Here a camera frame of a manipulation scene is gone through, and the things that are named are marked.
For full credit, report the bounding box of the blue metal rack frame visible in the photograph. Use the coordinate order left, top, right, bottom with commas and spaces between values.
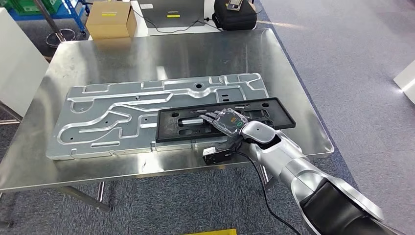
6, 0, 93, 37

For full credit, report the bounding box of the grey handheld device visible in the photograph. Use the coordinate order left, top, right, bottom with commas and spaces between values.
226, 0, 244, 11

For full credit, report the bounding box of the cardboard box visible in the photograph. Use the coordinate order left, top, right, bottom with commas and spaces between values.
85, 0, 138, 41

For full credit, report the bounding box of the green plastic crate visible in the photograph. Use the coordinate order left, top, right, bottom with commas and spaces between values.
0, 0, 62, 15

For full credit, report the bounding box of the white cabinet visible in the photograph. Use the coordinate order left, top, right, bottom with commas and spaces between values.
0, 7, 50, 118

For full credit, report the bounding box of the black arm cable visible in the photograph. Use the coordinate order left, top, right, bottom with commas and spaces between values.
233, 149, 302, 235

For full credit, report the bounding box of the stanchion with chrome base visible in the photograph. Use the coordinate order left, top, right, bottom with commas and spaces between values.
34, 0, 77, 49

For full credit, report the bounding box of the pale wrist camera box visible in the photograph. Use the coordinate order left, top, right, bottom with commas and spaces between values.
202, 142, 242, 166

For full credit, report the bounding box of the black plastic plate bracket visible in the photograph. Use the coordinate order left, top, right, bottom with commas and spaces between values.
155, 97, 297, 143

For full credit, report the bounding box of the white block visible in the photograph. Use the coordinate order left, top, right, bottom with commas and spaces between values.
393, 60, 415, 105

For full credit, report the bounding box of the stainless steel workbench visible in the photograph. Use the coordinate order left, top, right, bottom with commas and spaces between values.
0, 28, 335, 229

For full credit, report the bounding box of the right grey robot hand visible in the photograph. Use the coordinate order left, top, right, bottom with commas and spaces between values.
198, 108, 249, 151

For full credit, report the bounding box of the grey laptop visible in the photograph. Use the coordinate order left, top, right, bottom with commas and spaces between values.
137, 0, 206, 29

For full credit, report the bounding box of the grey stamped metal panel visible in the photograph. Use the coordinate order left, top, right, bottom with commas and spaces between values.
45, 72, 270, 161

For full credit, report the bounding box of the black bag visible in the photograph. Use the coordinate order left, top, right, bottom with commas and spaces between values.
211, 0, 258, 31

